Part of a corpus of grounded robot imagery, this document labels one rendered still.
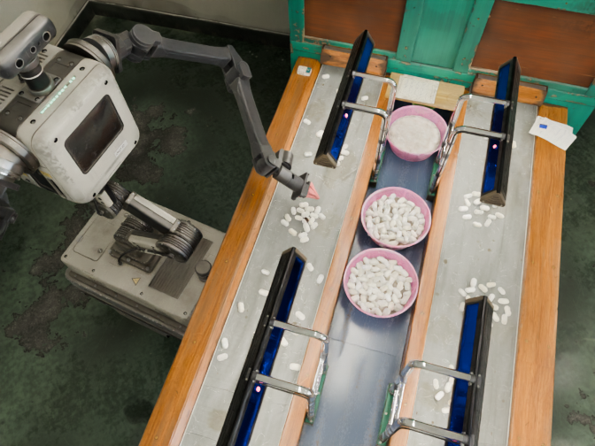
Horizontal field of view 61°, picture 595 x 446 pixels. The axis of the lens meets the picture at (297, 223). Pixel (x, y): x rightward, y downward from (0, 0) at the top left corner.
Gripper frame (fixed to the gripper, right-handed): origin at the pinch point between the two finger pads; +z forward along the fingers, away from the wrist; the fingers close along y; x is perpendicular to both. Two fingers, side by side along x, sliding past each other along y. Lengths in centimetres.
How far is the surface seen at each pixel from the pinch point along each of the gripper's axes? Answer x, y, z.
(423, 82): -17, 72, 28
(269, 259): 13.9, -26.0, -4.3
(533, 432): -50, -64, 67
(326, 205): 4.1, 1.9, 7.8
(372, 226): -7.9, -2.6, 23.0
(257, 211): 18.3, -8.4, -13.2
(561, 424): -17, -43, 147
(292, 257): -23.4, -39.0, -17.7
